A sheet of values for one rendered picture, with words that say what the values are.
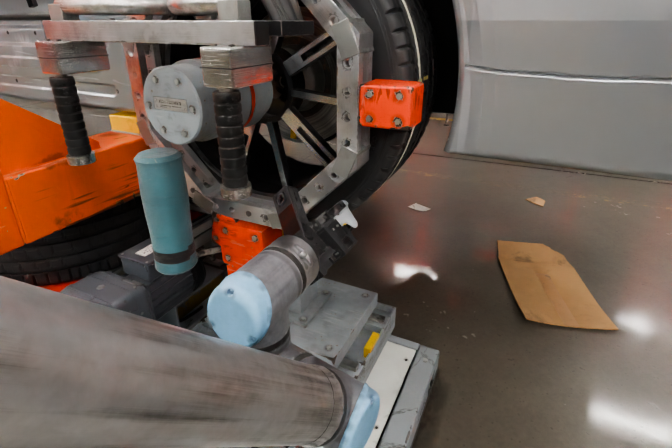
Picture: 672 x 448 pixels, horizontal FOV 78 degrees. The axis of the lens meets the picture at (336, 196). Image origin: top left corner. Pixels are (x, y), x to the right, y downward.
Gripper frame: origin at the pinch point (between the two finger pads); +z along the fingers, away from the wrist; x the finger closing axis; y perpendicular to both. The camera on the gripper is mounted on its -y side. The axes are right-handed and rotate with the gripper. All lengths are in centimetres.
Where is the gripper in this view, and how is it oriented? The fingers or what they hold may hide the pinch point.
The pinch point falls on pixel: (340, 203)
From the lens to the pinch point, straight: 84.4
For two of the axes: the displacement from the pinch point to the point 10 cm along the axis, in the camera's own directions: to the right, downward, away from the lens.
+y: 6.4, 7.7, -0.1
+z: 4.4, -3.5, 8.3
